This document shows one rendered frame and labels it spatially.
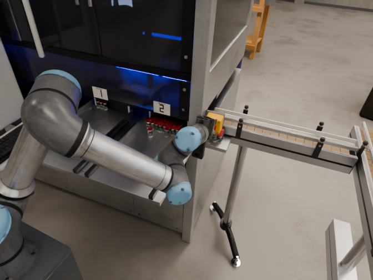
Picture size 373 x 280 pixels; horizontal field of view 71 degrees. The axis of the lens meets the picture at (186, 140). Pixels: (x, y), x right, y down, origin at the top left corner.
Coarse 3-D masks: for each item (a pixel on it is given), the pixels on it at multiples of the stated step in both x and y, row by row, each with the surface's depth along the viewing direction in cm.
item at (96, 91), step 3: (93, 87) 130; (96, 87) 130; (93, 90) 132; (96, 90) 131; (99, 90) 130; (102, 90) 129; (105, 90) 129; (93, 93) 133; (96, 93) 132; (99, 93) 131; (102, 93) 131; (105, 93) 130; (96, 96) 133; (99, 96) 132; (102, 96) 132; (105, 96) 131; (105, 99) 132
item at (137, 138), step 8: (144, 120) 137; (136, 128) 131; (144, 128) 133; (128, 136) 125; (136, 136) 127; (144, 136) 128; (160, 136) 128; (128, 144) 122; (136, 144) 122; (144, 144) 122; (152, 144) 123; (160, 144) 123; (144, 152) 118; (152, 152) 118
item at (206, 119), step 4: (200, 116) 103; (204, 116) 103; (196, 120) 95; (200, 120) 95; (204, 120) 94; (208, 120) 96; (212, 120) 99; (216, 120) 103; (204, 124) 94; (208, 124) 98; (212, 124) 101; (208, 128) 100; (212, 128) 99; (208, 132) 94; (212, 132) 101; (208, 136) 95
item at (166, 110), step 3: (153, 102) 122; (156, 102) 122; (159, 102) 121; (156, 105) 122; (165, 105) 120; (168, 105) 120; (156, 108) 124; (165, 108) 122; (168, 108) 121; (156, 111) 124; (159, 111) 124; (165, 111) 122; (168, 111) 122; (165, 114) 124; (168, 114) 123
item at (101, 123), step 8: (88, 104) 145; (80, 112) 140; (88, 112) 142; (96, 112) 143; (104, 112) 143; (112, 112) 143; (120, 112) 144; (88, 120) 136; (96, 120) 137; (104, 120) 137; (112, 120) 137; (120, 120) 132; (96, 128) 131; (104, 128) 131; (112, 128) 126
